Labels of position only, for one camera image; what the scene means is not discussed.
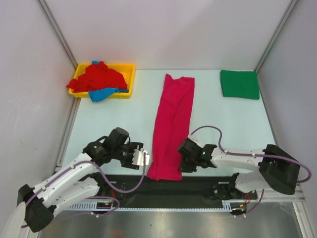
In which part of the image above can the aluminium frame rail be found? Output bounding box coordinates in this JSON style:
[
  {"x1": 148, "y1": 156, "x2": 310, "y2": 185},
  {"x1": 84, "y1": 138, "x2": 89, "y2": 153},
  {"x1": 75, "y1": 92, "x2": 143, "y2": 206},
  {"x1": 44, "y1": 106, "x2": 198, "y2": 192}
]
[{"x1": 262, "y1": 183, "x2": 305, "y2": 202}]

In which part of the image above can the magenta t shirt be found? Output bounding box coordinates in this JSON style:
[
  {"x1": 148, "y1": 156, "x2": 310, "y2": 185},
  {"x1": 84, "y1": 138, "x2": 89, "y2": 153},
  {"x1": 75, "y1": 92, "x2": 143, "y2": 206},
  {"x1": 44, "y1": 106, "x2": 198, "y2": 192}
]
[{"x1": 147, "y1": 74, "x2": 195, "y2": 181}]

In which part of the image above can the red t shirt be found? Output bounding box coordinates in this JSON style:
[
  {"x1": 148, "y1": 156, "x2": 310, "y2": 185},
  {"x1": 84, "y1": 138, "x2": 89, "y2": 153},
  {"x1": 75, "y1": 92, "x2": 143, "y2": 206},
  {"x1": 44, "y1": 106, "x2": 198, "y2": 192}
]
[{"x1": 66, "y1": 61, "x2": 128, "y2": 93}]

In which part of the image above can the left corner aluminium post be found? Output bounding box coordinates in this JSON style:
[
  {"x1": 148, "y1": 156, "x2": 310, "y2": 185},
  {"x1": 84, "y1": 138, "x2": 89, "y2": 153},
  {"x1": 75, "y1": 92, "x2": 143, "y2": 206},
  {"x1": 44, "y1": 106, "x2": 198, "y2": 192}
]
[{"x1": 36, "y1": 0, "x2": 78, "y2": 69}]

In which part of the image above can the right corner aluminium post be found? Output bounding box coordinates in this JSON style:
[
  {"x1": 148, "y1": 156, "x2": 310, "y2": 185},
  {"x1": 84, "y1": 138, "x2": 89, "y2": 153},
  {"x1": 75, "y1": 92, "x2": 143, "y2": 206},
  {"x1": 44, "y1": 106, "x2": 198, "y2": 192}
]
[{"x1": 254, "y1": 0, "x2": 300, "y2": 73}]

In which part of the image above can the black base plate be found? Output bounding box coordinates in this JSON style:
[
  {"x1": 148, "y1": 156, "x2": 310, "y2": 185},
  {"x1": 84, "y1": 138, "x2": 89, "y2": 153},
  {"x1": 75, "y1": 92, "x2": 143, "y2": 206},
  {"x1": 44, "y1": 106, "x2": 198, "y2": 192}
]
[{"x1": 90, "y1": 173, "x2": 258, "y2": 208}]

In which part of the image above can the slotted cable duct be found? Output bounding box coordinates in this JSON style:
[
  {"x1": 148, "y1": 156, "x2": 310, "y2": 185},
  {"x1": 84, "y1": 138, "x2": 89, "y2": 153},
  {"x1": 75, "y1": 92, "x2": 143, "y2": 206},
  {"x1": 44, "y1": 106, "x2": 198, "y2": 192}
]
[{"x1": 66, "y1": 200, "x2": 242, "y2": 212}]

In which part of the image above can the folded green t shirt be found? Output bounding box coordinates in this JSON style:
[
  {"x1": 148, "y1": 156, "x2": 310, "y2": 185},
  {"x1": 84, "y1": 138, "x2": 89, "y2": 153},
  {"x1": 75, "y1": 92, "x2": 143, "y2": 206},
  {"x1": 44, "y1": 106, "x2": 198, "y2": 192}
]
[{"x1": 220, "y1": 70, "x2": 260, "y2": 100}]

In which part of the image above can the yellow plastic bin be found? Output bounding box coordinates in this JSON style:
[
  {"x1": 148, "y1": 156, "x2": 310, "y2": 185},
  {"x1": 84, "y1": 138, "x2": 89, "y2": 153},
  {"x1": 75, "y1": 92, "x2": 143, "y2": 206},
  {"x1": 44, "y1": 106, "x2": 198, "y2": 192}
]
[{"x1": 68, "y1": 63, "x2": 135, "y2": 99}]

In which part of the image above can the corner aluminium post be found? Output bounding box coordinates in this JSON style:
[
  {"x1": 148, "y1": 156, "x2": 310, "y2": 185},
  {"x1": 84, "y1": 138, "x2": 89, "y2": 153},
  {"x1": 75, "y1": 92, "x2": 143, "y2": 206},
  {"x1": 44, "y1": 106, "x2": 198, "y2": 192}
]
[
  {"x1": 254, "y1": 0, "x2": 300, "y2": 73},
  {"x1": 36, "y1": 0, "x2": 78, "y2": 69}
]

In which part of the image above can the blue t shirt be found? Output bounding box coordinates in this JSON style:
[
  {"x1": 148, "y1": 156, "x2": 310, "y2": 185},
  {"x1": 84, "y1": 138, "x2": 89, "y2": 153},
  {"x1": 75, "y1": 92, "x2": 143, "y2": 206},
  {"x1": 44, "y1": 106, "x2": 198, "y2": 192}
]
[{"x1": 89, "y1": 61, "x2": 129, "y2": 102}]

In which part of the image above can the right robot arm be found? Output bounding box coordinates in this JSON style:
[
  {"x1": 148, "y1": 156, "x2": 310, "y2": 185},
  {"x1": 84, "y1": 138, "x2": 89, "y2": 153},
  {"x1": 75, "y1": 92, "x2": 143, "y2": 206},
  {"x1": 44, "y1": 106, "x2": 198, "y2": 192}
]
[{"x1": 178, "y1": 138, "x2": 300, "y2": 199}]

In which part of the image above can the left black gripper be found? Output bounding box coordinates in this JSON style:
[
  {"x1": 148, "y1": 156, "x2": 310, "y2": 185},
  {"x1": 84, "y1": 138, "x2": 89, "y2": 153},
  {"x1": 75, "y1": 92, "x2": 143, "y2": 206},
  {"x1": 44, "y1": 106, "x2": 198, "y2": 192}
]
[{"x1": 113, "y1": 143, "x2": 144, "y2": 170}]

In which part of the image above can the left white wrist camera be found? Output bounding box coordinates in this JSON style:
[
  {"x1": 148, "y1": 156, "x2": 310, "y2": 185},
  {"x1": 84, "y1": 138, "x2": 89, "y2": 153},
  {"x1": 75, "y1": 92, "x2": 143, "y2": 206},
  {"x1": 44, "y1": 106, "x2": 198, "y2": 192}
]
[{"x1": 132, "y1": 148, "x2": 150, "y2": 166}]

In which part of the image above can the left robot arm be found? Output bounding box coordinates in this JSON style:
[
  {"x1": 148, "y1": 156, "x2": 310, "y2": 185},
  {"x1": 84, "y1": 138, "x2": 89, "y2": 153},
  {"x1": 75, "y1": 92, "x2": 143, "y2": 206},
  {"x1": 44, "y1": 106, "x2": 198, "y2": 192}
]
[{"x1": 17, "y1": 127, "x2": 149, "y2": 233}]

